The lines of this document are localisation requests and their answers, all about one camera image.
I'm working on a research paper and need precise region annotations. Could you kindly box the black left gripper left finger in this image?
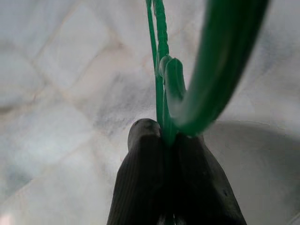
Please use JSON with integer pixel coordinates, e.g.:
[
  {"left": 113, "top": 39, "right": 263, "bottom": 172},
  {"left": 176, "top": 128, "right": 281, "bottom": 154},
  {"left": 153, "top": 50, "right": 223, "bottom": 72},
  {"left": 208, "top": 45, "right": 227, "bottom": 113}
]
[{"left": 106, "top": 118, "right": 165, "bottom": 225}]

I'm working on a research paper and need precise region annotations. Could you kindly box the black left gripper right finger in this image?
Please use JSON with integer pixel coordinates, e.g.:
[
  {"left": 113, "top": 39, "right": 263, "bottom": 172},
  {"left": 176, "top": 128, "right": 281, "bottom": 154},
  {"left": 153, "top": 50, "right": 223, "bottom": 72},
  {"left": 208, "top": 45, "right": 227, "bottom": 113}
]
[{"left": 174, "top": 134, "right": 247, "bottom": 225}]

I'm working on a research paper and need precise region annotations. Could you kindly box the green plastic hanger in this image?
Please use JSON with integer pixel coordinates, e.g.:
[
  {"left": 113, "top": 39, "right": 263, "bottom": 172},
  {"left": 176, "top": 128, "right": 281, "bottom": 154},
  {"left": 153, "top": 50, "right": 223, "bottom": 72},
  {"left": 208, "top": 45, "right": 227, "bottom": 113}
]
[{"left": 145, "top": 0, "right": 270, "bottom": 147}]

